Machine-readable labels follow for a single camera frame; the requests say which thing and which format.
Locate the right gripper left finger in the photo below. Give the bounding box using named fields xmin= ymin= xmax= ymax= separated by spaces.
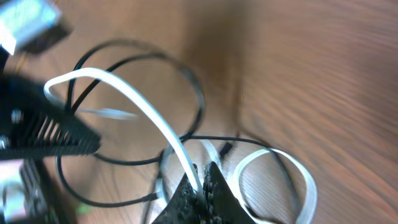
xmin=152 ymin=174 xmax=203 ymax=224

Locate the white USB cable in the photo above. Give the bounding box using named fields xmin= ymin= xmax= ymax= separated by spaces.
xmin=43 ymin=67 xmax=318 ymax=224

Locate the black USB cable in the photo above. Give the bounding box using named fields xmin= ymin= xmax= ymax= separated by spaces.
xmin=55 ymin=39 xmax=302 ymax=224

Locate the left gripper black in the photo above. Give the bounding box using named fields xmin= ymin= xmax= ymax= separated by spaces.
xmin=0 ymin=24 xmax=102 ymax=224

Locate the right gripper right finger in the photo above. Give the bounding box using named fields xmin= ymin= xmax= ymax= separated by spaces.
xmin=203 ymin=162 xmax=255 ymax=224

